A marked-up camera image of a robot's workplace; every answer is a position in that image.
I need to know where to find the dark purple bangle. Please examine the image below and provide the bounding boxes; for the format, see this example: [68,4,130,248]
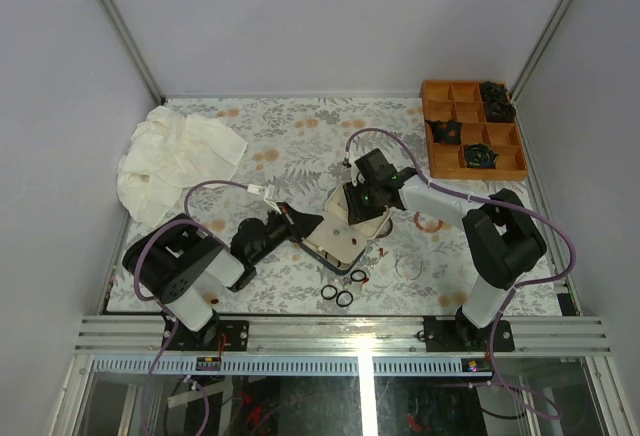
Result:
[377,219,393,239]

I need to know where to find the silver wire bangle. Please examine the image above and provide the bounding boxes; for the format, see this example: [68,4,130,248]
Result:
[394,256,424,281]

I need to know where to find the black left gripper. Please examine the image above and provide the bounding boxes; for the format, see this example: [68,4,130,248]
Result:
[252,202,324,267]

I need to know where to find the white crumpled cloth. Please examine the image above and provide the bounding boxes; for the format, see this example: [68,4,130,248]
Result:
[116,106,248,227]

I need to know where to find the cream and navy jewelry box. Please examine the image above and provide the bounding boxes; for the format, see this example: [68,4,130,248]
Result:
[301,184,391,275]

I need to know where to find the dark green fabric flower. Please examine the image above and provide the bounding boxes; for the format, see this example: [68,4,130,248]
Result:
[463,143,498,169]

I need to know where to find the aluminium rail frame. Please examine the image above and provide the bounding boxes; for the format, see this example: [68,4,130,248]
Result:
[73,315,613,378]

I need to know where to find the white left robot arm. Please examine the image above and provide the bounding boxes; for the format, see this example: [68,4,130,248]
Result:
[122,203,324,351]

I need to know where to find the orange divided tray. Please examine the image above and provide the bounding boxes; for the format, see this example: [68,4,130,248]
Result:
[421,80,528,181]

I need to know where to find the floral table mat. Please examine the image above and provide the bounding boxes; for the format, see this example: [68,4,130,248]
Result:
[108,95,564,317]

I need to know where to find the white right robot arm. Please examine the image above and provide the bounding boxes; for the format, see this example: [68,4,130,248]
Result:
[343,149,547,351]

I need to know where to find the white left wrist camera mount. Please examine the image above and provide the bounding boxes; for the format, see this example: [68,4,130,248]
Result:
[246,184,280,212]

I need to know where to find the orange-red bangle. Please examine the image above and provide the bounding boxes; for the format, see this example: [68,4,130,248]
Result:
[413,212,444,234]

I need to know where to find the dark fabric flower orange dots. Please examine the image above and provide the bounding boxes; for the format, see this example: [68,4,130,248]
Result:
[428,119,462,145]

